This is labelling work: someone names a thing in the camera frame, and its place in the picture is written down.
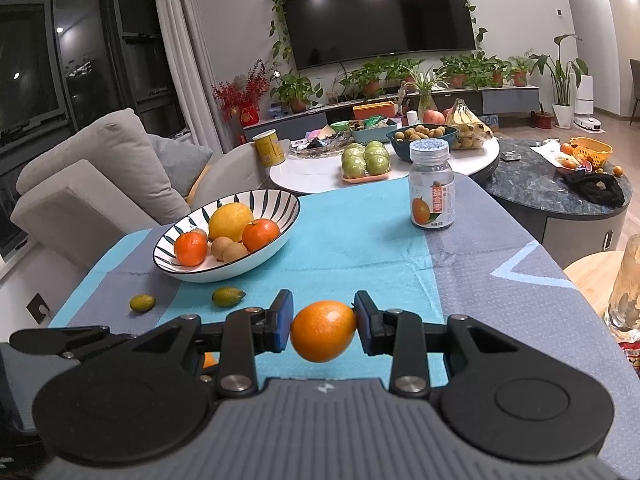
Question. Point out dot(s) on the grey cushion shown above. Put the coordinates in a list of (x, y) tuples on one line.
[(180, 160)]

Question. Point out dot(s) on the red berry plant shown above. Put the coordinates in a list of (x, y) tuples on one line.
[(248, 115)]

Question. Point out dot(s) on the hanging green vine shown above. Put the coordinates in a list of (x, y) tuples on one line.
[(481, 35), (276, 35)]

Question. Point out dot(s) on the small plant in brown pot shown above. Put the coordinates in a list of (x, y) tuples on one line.
[(542, 119)]

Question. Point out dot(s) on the large yellow orange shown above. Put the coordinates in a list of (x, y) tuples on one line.
[(230, 221)]

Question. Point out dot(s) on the small green kumquat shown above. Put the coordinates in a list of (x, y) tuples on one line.
[(228, 296), (141, 303)]

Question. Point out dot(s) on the dark window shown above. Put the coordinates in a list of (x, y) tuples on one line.
[(30, 60)]

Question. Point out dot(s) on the clear bottle with orange label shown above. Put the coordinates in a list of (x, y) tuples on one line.
[(432, 190)]

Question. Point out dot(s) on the white armchair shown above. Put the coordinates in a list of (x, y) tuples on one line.
[(230, 170)]

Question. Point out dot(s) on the red apple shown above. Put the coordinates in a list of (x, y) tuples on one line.
[(434, 117)]

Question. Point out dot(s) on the dark marble round table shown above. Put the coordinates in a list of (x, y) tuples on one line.
[(530, 180)]

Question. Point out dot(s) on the dark teal bowl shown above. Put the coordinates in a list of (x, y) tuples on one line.
[(400, 152)]

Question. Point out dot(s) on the white round table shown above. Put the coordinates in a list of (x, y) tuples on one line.
[(310, 175)]

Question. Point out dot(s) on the spider plant in glass vase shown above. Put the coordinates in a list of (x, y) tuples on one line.
[(425, 100)]

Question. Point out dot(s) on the oval orange citrus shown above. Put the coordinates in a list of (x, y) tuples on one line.
[(323, 331)]

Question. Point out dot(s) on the green potted plant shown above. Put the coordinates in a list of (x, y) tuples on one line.
[(457, 80), (520, 77), (295, 91), (372, 80), (497, 78)]

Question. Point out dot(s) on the beige sofa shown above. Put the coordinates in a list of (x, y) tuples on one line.
[(90, 170)]

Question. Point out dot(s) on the small green bowl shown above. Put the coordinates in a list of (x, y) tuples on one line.
[(340, 126)]

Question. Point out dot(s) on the wall socket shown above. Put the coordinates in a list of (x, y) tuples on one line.
[(36, 307)]

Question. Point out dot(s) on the green apple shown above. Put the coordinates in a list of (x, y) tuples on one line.
[(356, 151), (376, 149), (378, 165), (354, 166)]

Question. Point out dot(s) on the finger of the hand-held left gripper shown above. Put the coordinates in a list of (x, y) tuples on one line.
[(50, 338)]

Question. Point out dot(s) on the grey television cabinet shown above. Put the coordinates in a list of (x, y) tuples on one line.
[(510, 100)]

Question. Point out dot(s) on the yellow can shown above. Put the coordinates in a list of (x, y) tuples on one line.
[(269, 147)]

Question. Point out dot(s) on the white striped ceramic bowl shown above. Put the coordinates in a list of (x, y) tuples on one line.
[(200, 272)]

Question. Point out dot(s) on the wooden round table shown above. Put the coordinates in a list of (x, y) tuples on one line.
[(590, 280)]

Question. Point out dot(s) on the large round tangerine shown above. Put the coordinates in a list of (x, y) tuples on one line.
[(260, 234)]

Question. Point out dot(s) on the tall plant in white pot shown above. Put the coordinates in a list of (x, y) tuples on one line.
[(562, 112)]

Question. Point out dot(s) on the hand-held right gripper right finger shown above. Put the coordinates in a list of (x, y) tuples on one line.
[(362, 329)]

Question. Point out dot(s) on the small round tangerine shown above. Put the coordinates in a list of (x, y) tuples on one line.
[(190, 248)]

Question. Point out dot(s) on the white paper cup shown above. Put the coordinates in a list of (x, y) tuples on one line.
[(411, 119)]

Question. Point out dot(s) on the small orange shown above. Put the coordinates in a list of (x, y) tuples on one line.
[(210, 360)]

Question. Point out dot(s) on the orange plastic basket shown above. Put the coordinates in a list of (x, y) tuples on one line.
[(592, 152)]

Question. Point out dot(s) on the pink tray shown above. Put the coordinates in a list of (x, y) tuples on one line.
[(367, 178)]

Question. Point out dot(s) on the white curtain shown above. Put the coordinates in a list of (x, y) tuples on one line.
[(185, 35)]

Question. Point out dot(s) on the yellow cushion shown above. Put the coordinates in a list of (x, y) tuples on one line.
[(196, 185)]

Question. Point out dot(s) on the glass plate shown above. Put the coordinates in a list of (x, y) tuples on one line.
[(320, 149)]

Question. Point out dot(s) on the light teal snack tray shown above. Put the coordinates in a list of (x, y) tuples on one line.
[(372, 135)]

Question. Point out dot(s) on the red snack packet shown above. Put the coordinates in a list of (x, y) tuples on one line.
[(632, 355)]

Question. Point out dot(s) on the pile of longans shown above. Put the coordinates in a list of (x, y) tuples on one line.
[(417, 133)]

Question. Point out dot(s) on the wall-mounted television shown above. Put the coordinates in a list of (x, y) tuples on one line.
[(380, 10)]

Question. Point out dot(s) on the white paper sheet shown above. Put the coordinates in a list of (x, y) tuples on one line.
[(547, 152)]

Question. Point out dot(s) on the orange box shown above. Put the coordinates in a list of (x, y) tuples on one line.
[(372, 110)]

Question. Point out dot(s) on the black cloth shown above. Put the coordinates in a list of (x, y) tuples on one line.
[(600, 190)]

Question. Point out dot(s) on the glass jar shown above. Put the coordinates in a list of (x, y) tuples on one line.
[(627, 285)]

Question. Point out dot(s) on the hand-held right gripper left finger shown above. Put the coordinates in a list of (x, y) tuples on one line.
[(283, 325)]

